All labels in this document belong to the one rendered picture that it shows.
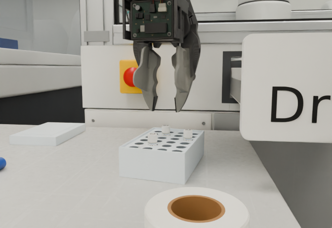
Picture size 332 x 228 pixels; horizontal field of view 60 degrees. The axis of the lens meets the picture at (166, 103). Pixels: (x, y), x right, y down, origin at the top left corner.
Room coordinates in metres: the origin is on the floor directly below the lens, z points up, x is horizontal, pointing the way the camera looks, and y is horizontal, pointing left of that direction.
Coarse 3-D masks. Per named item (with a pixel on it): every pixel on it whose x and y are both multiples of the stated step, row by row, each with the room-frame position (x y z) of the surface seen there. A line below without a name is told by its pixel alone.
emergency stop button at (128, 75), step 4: (128, 68) 0.59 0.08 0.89; (132, 68) 0.59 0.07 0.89; (136, 68) 0.59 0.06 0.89; (124, 72) 0.59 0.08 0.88; (128, 72) 0.58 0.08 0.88; (132, 72) 0.58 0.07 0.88; (124, 76) 0.59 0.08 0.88; (128, 76) 0.58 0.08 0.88; (132, 76) 0.58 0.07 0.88; (124, 80) 0.59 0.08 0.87; (128, 80) 0.58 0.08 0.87; (132, 80) 0.58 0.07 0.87; (128, 84) 0.59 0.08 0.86; (132, 84) 0.58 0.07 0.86
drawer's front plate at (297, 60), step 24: (264, 48) 0.29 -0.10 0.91; (288, 48) 0.29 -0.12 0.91; (312, 48) 0.29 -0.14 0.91; (264, 72) 0.29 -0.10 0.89; (288, 72) 0.29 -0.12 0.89; (312, 72) 0.29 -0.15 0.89; (264, 96) 0.29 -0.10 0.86; (288, 96) 0.29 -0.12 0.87; (312, 96) 0.29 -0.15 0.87; (240, 120) 0.31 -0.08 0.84; (264, 120) 0.29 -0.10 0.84
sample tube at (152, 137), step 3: (150, 135) 0.36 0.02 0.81; (153, 135) 0.36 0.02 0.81; (156, 135) 0.36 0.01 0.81; (150, 138) 0.36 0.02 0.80; (153, 138) 0.36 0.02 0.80; (156, 138) 0.36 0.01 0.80; (150, 141) 0.36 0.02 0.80; (153, 141) 0.36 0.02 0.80; (156, 141) 0.36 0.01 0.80; (150, 144) 0.36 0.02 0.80; (153, 144) 0.36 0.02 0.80; (156, 144) 0.36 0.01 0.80
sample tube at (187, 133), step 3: (186, 129) 0.39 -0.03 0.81; (189, 129) 0.39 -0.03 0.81; (183, 132) 0.39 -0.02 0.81; (186, 132) 0.38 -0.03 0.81; (189, 132) 0.38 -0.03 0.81; (192, 132) 0.39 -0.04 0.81; (183, 135) 0.39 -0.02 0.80; (186, 135) 0.38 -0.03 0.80; (189, 135) 0.38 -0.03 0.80; (186, 138) 0.38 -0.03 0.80; (189, 138) 0.38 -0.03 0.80
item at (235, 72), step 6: (234, 72) 0.57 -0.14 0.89; (240, 72) 0.48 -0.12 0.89; (234, 78) 0.56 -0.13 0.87; (240, 78) 0.48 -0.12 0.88; (234, 84) 0.54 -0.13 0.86; (240, 84) 0.45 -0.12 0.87; (234, 90) 0.54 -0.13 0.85; (240, 90) 0.45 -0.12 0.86; (234, 96) 0.54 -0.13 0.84; (240, 96) 0.45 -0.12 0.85; (240, 102) 0.45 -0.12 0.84
